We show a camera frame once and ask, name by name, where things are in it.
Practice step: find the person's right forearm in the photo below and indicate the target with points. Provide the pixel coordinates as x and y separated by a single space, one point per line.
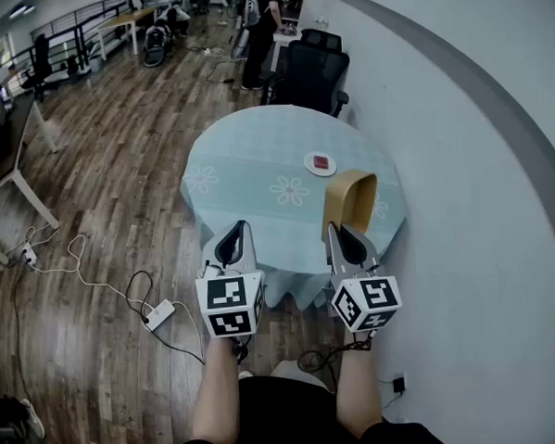
360 388

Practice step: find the black mesh office chair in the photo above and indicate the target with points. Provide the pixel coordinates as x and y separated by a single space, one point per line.
313 73

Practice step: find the person's left forearm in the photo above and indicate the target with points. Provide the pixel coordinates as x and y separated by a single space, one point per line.
217 391

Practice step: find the wooden top white table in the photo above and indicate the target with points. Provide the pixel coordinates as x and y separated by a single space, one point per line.
127 17

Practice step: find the black swivel chair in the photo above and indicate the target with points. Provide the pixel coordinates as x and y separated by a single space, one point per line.
39 62

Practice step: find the white round plate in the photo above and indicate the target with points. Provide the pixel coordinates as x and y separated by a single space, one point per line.
309 164

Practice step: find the round table with blue tablecloth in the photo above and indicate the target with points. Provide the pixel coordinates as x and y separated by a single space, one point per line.
256 171

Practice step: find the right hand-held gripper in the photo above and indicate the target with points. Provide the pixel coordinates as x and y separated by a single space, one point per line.
370 300

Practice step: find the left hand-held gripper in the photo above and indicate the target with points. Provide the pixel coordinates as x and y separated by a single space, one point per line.
231 307

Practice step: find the black metal railing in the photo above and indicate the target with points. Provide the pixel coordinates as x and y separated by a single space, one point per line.
77 27

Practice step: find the black wall adapter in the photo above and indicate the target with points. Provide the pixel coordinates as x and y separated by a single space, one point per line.
399 384

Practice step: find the small white power strip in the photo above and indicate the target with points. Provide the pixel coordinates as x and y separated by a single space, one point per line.
29 255

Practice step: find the person's white shoe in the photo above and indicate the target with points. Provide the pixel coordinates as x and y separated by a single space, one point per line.
294 371
34 417

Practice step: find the dark top desk white legs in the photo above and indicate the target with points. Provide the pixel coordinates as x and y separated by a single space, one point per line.
15 137

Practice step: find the small red object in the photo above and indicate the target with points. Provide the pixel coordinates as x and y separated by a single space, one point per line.
321 161

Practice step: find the person's black clothing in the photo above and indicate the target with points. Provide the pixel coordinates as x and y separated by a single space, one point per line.
283 425

